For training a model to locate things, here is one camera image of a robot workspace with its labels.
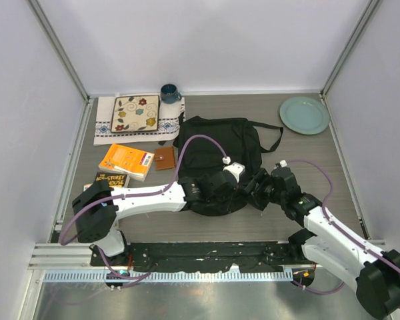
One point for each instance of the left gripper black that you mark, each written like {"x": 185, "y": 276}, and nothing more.
{"x": 232, "y": 194}

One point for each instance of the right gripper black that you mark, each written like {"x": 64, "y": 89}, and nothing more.
{"x": 261, "y": 175}

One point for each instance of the black student backpack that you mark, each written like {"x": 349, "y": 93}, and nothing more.
{"x": 202, "y": 143}

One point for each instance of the treehouse paperback book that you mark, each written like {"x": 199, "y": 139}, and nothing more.
{"x": 113, "y": 179}

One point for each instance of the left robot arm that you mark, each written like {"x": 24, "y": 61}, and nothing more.
{"x": 100, "y": 206}

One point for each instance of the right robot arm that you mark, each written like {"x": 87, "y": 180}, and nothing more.
{"x": 372, "y": 273}

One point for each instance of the brown leather wallet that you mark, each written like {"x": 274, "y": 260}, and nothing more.
{"x": 165, "y": 158}

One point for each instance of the light teal plate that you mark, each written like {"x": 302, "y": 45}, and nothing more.
{"x": 304, "y": 115}

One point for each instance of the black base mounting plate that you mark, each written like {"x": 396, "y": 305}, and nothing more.
{"x": 209, "y": 257}

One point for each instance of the white embroidered cloth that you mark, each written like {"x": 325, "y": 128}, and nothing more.
{"x": 170, "y": 117}

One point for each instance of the orange paperback book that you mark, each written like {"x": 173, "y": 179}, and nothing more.
{"x": 126, "y": 160}

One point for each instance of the dark blue mug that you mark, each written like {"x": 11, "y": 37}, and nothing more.
{"x": 169, "y": 94}

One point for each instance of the floral square trivet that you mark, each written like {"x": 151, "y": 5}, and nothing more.
{"x": 133, "y": 113}

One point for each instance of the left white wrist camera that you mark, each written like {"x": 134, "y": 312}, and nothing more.
{"x": 235, "y": 168}

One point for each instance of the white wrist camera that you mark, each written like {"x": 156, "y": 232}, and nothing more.
{"x": 280, "y": 164}
{"x": 235, "y": 168}

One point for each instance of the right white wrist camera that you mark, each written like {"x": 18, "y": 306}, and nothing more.
{"x": 280, "y": 164}

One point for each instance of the white slotted cable duct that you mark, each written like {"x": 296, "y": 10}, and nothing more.
{"x": 102, "y": 275}

